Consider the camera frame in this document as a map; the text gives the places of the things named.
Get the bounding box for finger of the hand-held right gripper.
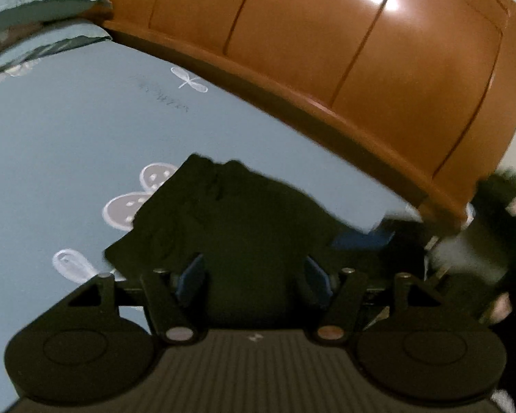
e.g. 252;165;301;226
330;219;436;260

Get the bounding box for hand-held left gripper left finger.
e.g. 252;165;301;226
68;253;206;346

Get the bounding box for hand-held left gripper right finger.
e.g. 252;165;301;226
304;255;444;347

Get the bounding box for black pants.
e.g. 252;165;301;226
104;152;427;333

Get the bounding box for person's right hand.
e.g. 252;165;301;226
490;291;515;326

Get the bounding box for blue floral bed sheet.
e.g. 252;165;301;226
0;41;414;413

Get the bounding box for wooden headboard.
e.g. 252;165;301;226
53;0;516;236

